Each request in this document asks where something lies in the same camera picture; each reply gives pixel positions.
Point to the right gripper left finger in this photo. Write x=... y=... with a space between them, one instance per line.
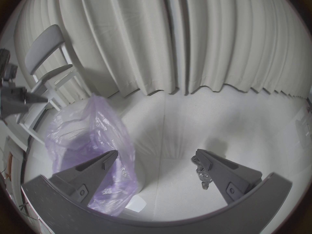
x=82 y=179

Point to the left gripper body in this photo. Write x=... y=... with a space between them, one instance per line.
x=12 y=99

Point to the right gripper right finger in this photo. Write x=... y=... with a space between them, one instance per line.
x=226 y=179

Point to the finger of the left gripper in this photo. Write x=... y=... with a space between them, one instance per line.
x=34 y=98

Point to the black plastic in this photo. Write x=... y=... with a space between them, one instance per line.
x=203 y=177

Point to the purple plastic bag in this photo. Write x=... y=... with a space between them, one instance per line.
x=80 y=135

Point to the white trash bin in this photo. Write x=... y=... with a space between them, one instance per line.
x=141 y=177

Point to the grey and white chair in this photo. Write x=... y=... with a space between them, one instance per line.
x=43 y=47

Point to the white curtain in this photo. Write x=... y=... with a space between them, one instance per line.
x=231 y=33
x=121 y=33

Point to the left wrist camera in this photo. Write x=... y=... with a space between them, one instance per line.
x=11 y=72

